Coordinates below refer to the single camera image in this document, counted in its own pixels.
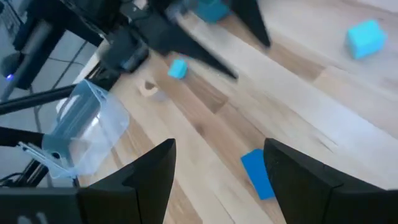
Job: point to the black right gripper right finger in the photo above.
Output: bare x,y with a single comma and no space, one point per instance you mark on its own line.
311,193

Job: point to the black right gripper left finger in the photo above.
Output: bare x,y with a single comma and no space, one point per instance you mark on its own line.
124,199

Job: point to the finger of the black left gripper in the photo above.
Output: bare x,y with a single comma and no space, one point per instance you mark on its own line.
180,40
250,15

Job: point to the teal half-cylinder block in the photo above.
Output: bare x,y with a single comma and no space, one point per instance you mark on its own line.
178,69

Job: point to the blue rectangular block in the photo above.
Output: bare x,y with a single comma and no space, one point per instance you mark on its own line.
213,11

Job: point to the blue cylinder block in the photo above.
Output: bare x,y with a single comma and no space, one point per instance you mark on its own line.
256,174

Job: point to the teal cube block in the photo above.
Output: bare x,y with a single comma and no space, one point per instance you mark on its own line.
367,39

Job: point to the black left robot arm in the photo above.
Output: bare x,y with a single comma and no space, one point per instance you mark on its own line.
34,40

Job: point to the blue plastic bin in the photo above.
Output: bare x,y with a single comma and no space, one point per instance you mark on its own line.
90,124

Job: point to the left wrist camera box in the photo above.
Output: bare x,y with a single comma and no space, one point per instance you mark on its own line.
124,49

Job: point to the black frame strut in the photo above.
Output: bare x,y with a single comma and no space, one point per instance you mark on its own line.
18,136
34,172
31,100

